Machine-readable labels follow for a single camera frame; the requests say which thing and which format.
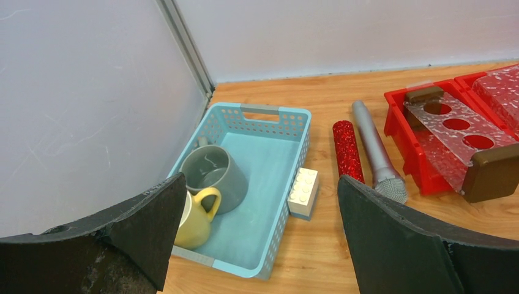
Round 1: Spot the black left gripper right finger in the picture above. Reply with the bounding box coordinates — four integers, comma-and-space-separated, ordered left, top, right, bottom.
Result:
337, 176, 518, 293

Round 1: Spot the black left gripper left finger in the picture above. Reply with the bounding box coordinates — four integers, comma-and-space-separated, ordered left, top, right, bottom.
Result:
1, 173, 187, 293

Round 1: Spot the silver microphone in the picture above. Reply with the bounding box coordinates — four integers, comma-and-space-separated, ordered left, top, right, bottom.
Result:
352, 100, 408, 204

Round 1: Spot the cream yellow mug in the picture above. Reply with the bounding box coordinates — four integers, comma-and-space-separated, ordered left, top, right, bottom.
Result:
174, 187, 222, 249

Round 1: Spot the red glitter microphone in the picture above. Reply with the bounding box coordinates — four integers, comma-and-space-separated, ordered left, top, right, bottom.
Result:
332, 120, 365, 184

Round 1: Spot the white toy brick block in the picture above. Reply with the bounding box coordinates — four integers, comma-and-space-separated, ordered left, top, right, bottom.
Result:
287, 167, 319, 221

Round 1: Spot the grey green mug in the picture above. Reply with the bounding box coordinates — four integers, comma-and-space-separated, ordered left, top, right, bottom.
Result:
179, 137, 248, 214

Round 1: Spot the light blue plastic basket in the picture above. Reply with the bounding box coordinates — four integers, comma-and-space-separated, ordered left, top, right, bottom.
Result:
171, 102, 312, 280

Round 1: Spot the clear textured plastic sheet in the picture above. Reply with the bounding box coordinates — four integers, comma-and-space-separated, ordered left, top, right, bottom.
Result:
472, 64, 518, 136

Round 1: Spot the left aluminium frame post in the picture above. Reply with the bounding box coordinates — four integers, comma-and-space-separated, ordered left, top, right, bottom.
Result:
157, 0, 215, 101

